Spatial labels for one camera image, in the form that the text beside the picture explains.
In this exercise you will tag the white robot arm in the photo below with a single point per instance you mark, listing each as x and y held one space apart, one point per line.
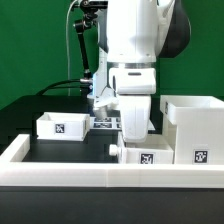
133 34

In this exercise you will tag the marker tag sheet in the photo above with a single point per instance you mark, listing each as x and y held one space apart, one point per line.
112 123

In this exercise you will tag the white front drawer tray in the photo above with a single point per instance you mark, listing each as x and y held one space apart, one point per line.
155 150

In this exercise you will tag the white rear drawer tray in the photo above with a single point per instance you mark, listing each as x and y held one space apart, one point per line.
63 126

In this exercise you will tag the white drawer cabinet box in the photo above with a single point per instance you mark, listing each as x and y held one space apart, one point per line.
194 127

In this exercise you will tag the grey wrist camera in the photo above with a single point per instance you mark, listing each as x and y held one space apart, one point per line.
104 102

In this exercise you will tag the white drawer tray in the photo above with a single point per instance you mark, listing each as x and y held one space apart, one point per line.
63 126
155 150

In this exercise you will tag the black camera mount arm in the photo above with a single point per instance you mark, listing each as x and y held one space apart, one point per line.
89 9

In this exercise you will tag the white U-shaped border frame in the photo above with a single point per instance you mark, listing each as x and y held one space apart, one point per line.
15 171

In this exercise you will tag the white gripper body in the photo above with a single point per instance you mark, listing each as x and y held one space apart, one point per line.
135 114

